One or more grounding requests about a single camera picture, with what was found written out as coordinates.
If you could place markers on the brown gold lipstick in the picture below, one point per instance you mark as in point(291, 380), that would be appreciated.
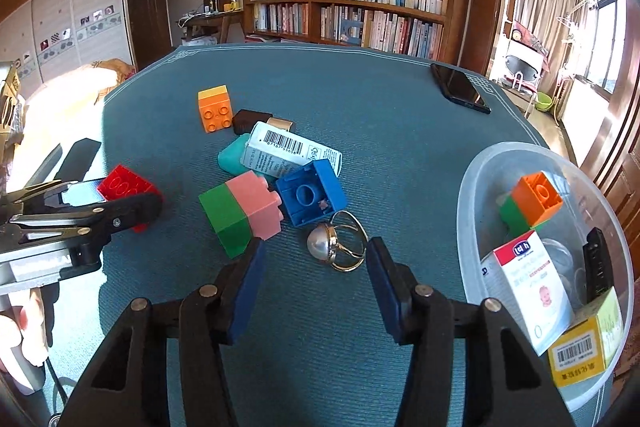
point(244, 121)

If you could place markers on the white cart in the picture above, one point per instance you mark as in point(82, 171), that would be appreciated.
point(524, 65)

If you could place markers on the blue toy block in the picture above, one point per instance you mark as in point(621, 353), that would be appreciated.
point(311, 193)

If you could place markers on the green basin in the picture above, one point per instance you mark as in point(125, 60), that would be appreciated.
point(543, 102)

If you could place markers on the red toy brick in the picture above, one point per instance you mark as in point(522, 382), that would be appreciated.
point(122, 182)

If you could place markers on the clear plastic bowl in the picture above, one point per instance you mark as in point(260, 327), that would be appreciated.
point(491, 175)

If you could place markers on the white red cream box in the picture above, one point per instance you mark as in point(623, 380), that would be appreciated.
point(522, 276)

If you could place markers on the left hand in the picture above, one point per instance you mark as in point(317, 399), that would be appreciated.
point(23, 325)

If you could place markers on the yellow green small box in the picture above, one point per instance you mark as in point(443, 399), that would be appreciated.
point(588, 347)

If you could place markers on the orange and green toy block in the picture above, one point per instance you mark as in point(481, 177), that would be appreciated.
point(531, 202)

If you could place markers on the orange yellow toy block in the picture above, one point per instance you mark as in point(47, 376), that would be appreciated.
point(215, 108)

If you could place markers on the white barcode box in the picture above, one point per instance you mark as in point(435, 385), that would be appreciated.
point(276, 152)

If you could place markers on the teal case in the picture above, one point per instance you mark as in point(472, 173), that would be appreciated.
point(229, 159)

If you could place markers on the blue table mat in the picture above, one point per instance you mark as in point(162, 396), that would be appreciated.
point(315, 352)

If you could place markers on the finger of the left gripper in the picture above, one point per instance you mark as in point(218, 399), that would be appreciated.
point(105, 219)
point(73, 167)

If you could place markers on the wooden bookshelf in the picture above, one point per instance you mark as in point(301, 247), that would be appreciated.
point(423, 28)

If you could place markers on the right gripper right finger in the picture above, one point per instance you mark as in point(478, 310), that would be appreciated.
point(505, 382)

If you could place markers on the pink green toy block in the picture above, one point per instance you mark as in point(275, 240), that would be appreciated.
point(242, 209)

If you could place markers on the black hair clip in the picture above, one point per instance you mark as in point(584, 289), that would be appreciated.
point(598, 265)

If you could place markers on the black smartphone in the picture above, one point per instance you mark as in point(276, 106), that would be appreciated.
point(457, 88)

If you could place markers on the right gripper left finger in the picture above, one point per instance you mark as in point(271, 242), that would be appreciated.
point(125, 382)

